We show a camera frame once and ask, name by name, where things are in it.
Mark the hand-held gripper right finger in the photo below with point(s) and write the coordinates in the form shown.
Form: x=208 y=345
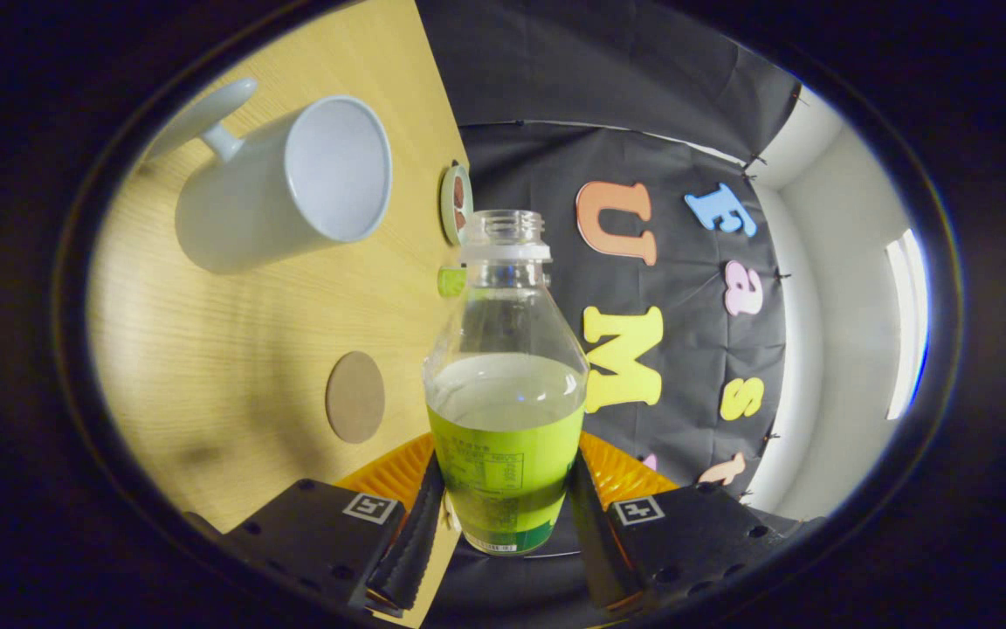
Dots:
x=590 y=542

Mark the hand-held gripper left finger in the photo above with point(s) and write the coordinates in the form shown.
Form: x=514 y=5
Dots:
x=416 y=546

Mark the green label juice bottle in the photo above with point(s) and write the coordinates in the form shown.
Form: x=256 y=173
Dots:
x=505 y=472

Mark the round brown coaster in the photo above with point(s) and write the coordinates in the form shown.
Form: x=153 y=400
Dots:
x=354 y=397

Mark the white cup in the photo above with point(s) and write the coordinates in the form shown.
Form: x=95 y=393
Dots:
x=250 y=210

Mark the capped green drink bottle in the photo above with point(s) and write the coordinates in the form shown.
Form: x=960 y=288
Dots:
x=451 y=281

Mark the wooden table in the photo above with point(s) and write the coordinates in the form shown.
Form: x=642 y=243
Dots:
x=232 y=367

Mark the grey-green round plate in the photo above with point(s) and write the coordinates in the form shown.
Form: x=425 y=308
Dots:
x=448 y=205

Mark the black backdrop cloth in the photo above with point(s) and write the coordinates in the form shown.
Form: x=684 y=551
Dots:
x=555 y=87

